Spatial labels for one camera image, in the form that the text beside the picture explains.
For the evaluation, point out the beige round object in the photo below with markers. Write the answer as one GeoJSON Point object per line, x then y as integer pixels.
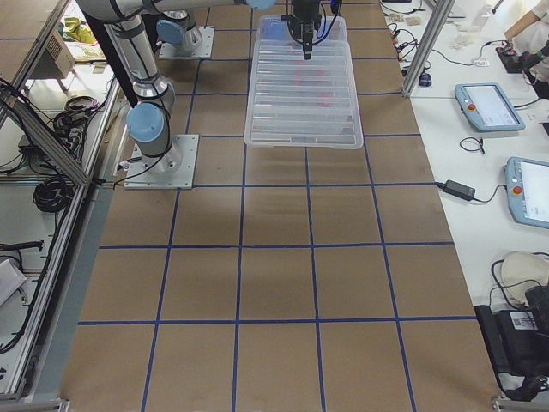
{"type": "Point", "coordinates": [521, 271]}

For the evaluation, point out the red block under lid front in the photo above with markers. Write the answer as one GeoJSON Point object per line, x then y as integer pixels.
{"type": "Point", "coordinates": [324, 100]}

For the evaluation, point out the small dark blue device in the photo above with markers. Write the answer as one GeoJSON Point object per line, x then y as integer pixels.
{"type": "Point", "coordinates": [425, 80]}

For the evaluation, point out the black power adapter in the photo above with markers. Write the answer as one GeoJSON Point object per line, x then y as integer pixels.
{"type": "Point", "coordinates": [457, 189]}

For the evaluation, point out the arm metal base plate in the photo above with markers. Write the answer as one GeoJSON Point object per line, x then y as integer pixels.
{"type": "Point", "coordinates": [175, 170]}
{"type": "Point", "coordinates": [204, 51]}

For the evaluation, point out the blue teach pendant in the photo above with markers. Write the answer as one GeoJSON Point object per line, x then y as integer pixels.
{"type": "Point", "coordinates": [527, 191]}
{"type": "Point", "coordinates": [487, 108]}

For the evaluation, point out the aluminium frame rail left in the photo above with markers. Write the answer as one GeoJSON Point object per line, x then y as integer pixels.
{"type": "Point", "coordinates": [40, 134]}

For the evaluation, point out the aluminium frame post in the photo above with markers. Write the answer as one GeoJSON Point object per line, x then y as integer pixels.
{"type": "Point", "coordinates": [433, 29]}

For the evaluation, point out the blue teach pendant far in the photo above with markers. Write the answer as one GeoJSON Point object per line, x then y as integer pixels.
{"type": "Point", "coordinates": [487, 108]}

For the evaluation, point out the person in white shirt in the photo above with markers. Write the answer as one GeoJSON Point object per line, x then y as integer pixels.
{"type": "Point", "coordinates": [530, 32]}

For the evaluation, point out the clear plastic box lid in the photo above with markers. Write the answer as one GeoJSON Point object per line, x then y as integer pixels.
{"type": "Point", "coordinates": [282, 114]}

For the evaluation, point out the blue teach pendant near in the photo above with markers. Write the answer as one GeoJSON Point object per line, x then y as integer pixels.
{"type": "Point", "coordinates": [527, 191]}

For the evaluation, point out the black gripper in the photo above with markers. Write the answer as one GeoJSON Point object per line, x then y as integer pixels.
{"type": "Point", "coordinates": [305, 12]}

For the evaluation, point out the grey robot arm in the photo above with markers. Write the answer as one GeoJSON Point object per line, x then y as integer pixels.
{"type": "Point", "coordinates": [148, 120]}
{"type": "Point", "coordinates": [178, 28]}

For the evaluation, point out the black device with label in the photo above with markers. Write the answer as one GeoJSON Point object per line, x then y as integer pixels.
{"type": "Point", "coordinates": [517, 343]}

